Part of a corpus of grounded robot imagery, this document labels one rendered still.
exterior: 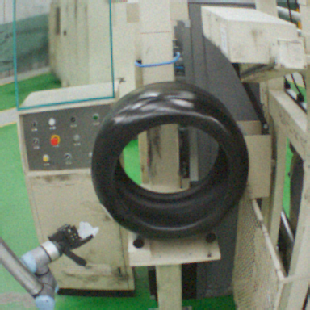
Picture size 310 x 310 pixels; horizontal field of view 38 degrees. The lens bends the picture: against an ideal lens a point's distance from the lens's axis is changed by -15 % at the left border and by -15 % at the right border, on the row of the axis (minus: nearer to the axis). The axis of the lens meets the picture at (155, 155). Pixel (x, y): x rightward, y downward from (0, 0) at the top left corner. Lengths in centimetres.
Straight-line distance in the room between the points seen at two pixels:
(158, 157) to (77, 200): 65
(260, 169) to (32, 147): 120
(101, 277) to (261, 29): 196
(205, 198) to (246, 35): 91
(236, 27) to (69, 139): 140
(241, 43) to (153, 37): 67
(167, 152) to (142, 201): 23
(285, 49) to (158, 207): 104
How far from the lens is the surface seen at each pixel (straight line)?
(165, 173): 218
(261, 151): 212
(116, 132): 170
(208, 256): 198
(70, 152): 258
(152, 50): 202
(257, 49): 143
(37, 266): 167
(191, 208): 209
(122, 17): 516
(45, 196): 266
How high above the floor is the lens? 192
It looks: 22 degrees down
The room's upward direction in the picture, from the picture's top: 3 degrees counter-clockwise
